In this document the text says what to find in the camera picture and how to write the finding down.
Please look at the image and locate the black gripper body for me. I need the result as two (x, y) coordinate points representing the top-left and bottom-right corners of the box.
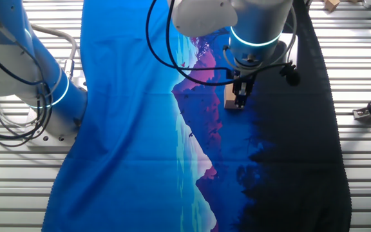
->
(232, 71), (256, 88)

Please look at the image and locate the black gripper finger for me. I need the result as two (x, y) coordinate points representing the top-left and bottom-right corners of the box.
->
(233, 85), (242, 106)
(240, 84), (254, 109)

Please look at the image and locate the light wooden cube block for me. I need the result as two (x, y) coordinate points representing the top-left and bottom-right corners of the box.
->
(223, 83), (243, 111)

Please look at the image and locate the small wooden block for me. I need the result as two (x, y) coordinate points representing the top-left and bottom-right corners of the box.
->
(323, 0), (341, 13)

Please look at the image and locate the printed mountain landscape cloth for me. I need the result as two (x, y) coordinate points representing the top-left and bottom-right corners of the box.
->
(41, 0), (353, 232)

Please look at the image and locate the black round cable connector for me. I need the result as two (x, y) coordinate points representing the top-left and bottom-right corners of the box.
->
(279, 63), (301, 87)

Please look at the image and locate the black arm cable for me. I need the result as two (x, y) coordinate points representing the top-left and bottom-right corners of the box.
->
(164, 0), (286, 87)
(144, 0), (234, 72)

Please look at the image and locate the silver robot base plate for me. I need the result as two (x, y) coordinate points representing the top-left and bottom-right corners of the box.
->
(24, 124), (81, 153)

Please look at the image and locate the thick grey base cable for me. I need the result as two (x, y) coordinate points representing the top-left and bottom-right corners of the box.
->
(30, 24), (78, 81)

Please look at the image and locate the black base cable bundle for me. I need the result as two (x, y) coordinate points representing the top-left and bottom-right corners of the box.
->
(0, 40), (53, 148)

